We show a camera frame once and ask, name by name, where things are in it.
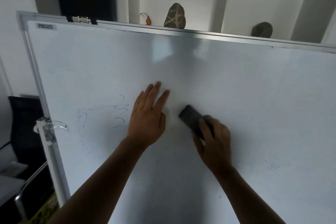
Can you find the black whiteboard eraser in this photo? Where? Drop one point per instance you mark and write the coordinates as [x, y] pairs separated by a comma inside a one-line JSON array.
[[189, 116]]

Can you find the small orange dried gourd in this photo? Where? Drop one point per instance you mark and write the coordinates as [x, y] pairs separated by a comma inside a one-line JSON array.
[[148, 20]]

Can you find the person's left hand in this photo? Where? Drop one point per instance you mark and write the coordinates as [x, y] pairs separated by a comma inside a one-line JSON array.
[[145, 121]]

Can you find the person's left thumb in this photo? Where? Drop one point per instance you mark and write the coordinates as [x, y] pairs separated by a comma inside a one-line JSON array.
[[163, 122]]

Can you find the aluminium framed whiteboard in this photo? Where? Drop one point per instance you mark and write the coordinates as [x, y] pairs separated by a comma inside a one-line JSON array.
[[236, 87]]

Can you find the person's right forearm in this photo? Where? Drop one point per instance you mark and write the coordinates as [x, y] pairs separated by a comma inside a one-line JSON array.
[[244, 197]]

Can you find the grey stone with pale veins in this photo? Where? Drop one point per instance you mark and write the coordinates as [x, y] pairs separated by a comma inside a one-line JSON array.
[[175, 16]]

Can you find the person's right hand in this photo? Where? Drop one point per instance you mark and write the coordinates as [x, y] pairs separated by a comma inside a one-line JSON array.
[[216, 145]]

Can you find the person's right thumb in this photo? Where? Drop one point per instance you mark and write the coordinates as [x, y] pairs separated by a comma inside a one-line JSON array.
[[198, 143]]

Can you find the plain dark stone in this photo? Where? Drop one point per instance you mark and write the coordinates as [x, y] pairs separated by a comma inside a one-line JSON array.
[[262, 30]]

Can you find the clear plastic knob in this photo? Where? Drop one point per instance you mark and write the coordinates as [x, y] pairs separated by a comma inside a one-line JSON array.
[[56, 124]]

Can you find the person's left middle finger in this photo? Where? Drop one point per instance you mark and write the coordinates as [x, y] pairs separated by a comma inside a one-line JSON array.
[[156, 91]]

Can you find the white whiteboard stand post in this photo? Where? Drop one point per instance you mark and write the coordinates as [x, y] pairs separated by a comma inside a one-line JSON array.
[[52, 158]]

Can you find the patterned green rug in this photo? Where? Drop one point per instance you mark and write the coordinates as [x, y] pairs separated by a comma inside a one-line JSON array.
[[48, 209]]

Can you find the person's left little finger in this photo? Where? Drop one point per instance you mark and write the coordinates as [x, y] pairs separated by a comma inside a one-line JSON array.
[[138, 100]]

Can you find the black office chair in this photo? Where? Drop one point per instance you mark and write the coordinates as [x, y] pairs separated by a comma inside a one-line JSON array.
[[25, 126]]

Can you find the person's left forearm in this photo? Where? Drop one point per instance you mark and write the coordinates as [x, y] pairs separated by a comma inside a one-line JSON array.
[[105, 179]]

